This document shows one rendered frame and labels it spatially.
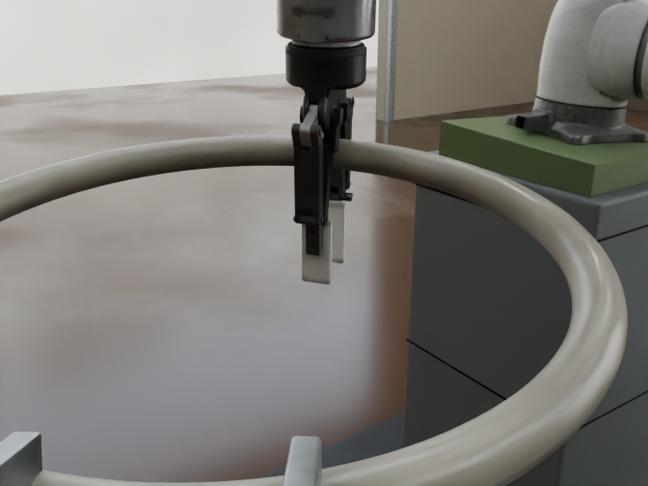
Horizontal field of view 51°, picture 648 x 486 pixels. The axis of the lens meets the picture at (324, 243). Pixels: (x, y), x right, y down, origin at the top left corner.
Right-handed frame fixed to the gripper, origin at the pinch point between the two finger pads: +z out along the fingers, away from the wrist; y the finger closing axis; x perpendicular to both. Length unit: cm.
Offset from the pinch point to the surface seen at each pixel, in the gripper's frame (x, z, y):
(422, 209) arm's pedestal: 2, 19, -61
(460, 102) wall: -38, 116, -591
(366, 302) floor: -28, 96, -156
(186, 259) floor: -112, 99, -176
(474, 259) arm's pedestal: 13, 24, -51
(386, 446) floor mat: -4, 88, -72
